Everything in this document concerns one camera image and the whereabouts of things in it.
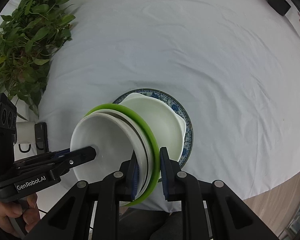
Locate white mug black handle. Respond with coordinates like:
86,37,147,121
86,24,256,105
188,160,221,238
15,121,37,153

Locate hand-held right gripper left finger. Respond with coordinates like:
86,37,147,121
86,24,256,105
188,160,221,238
41,150,140,240

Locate person's dark trousers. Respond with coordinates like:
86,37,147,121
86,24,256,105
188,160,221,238
119,204,184,240

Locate black smartphone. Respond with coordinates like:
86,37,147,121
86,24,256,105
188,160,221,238
34,122,49,153

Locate white ceramic bowl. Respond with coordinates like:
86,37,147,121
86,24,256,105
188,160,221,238
70,114,140,182
100,109,153,196

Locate grey tablecloth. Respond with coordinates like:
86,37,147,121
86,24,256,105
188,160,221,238
36,0,300,213

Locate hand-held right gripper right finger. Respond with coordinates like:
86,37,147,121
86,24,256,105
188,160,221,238
159,147,280,240

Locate person's left hand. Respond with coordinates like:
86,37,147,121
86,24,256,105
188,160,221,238
0,192,40,238

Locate blue patterned plate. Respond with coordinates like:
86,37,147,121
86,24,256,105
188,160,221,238
112,88,193,183

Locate green leafy potted plant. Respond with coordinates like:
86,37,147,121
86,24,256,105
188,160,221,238
0,0,80,120

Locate green plastic bowl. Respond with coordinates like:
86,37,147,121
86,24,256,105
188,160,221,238
84,103,159,207

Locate white eared plate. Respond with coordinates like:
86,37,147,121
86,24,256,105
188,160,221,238
120,92,186,163
174,112,186,161

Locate pink blossom tree black pot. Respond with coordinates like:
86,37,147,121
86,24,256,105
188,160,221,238
267,0,300,31

